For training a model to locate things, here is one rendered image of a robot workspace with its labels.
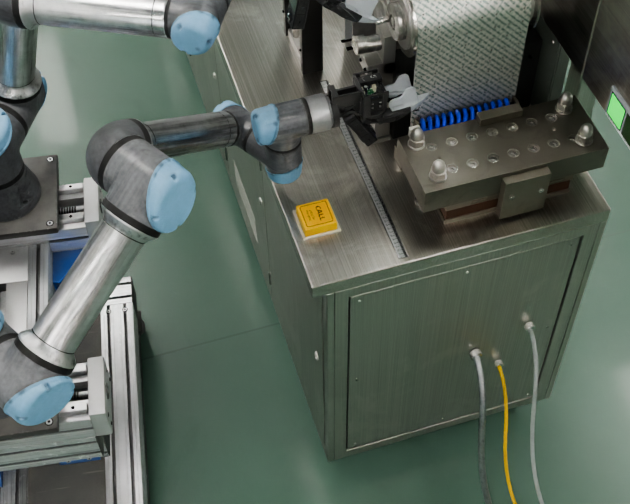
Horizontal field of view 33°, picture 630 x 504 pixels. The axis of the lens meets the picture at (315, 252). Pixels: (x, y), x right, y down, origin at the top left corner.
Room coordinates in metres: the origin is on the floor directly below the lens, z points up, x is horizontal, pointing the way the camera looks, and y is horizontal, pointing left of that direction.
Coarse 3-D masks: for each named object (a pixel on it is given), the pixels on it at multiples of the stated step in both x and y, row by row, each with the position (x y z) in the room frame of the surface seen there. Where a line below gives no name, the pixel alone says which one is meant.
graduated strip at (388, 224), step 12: (324, 84) 1.80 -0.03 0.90; (348, 132) 1.65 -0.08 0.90; (348, 144) 1.61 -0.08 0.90; (360, 156) 1.57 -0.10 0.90; (360, 168) 1.54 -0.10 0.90; (372, 180) 1.50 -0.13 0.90; (372, 192) 1.47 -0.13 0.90; (384, 204) 1.44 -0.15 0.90; (384, 216) 1.40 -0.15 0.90; (396, 240) 1.34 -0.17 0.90; (396, 252) 1.31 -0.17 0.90
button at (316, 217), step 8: (320, 200) 1.43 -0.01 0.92; (296, 208) 1.41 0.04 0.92; (304, 208) 1.41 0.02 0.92; (312, 208) 1.41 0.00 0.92; (320, 208) 1.41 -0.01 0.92; (328, 208) 1.41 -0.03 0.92; (304, 216) 1.39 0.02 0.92; (312, 216) 1.39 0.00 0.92; (320, 216) 1.39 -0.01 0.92; (328, 216) 1.39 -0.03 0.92; (304, 224) 1.37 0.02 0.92; (312, 224) 1.37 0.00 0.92; (320, 224) 1.37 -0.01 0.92; (328, 224) 1.37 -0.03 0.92; (336, 224) 1.37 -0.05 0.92; (304, 232) 1.36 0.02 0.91; (312, 232) 1.36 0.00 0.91; (320, 232) 1.36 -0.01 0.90
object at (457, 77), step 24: (456, 48) 1.58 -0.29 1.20; (480, 48) 1.59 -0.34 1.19; (504, 48) 1.61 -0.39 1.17; (432, 72) 1.56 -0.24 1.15; (456, 72) 1.58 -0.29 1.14; (480, 72) 1.59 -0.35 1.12; (504, 72) 1.61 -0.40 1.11; (432, 96) 1.57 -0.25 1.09; (456, 96) 1.58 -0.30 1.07; (480, 96) 1.60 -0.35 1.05; (504, 96) 1.61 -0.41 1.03
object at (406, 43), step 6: (390, 0) 1.66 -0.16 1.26; (396, 0) 1.64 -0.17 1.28; (402, 0) 1.60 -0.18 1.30; (534, 0) 1.63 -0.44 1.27; (402, 6) 1.60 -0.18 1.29; (408, 12) 1.58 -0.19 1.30; (408, 18) 1.57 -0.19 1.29; (408, 24) 1.57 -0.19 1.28; (408, 30) 1.57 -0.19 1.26; (408, 36) 1.56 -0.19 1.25; (402, 42) 1.59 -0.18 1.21; (408, 42) 1.56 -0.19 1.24; (408, 48) 1.57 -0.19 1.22
